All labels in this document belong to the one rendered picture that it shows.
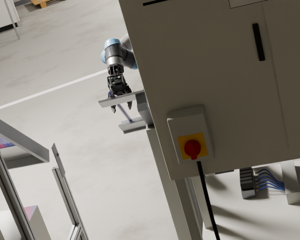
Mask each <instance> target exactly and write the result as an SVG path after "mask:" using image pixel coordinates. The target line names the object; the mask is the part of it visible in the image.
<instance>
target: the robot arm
mask: <svg viewBox="0 0 300 240"><path fill-rule="evenodd" d="M104 47H105V50H103V52H102V53H101V60H102V62H103V63H105V64H107V70H108V74H110V76H108V77H107V82H108V87H109V89H110V91H109V92H112V93H113V95H118V96H120V95H124V94H128V93H132V91H131V89H130V87H129V85H128V84H127V83H126V80H125V78H124V76H123V73H124V67H128V68H130V69H133V70H136V69H138V66H137V63H136V60H135V57H134V53H133V52H132V51H131V50H132V46H131V43H130V39H129V36H128V33H127V34H126V35H124V36H123V37H122V38H121V39H120V40H119V39H117V38H110V39H108V40H106V41H105V46H104ZM115 97H116V96H115ZM127 103H128V107H129V109H130V110H131V107H132V101H129V102H127ZM115 108H116V105H113V106H111V110H112V111H113V113H115V112H116V109H115Z"/></svg>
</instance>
